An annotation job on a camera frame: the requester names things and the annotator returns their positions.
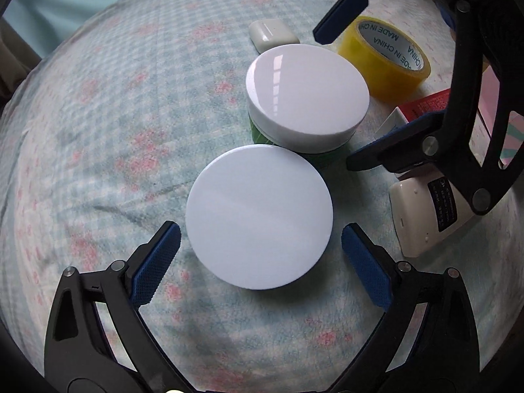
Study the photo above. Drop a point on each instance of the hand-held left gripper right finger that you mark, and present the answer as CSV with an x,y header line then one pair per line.
x,y
364,260

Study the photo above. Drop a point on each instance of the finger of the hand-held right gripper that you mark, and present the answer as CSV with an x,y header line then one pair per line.
x,y
342,16
403,141

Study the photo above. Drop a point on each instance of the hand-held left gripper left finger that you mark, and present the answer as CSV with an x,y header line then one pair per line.
x,y
157,260

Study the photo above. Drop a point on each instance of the white round lidded jar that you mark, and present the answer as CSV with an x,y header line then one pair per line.
x,y
260,217

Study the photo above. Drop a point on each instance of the small white box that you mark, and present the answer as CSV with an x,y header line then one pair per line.
x,y
393,125

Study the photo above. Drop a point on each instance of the red box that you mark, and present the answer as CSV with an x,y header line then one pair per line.
x,y
428,104

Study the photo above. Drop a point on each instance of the yellow tape roll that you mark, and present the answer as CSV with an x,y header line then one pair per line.
x,y
374,65

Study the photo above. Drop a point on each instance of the white earbuds case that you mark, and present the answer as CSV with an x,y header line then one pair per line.
x,y
272,35

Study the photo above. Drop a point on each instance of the white device with black label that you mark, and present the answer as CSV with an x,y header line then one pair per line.
x,y
425,213

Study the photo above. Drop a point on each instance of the green jar with white lid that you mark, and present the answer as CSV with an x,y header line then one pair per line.
x,y
307,94

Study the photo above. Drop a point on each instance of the pink box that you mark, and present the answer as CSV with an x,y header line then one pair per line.
x,y
489,98

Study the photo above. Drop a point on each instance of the pastel striped box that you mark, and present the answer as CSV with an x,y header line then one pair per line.
x,y
513,139

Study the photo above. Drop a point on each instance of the checked floral blanket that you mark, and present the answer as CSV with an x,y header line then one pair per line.
x,y
123,139

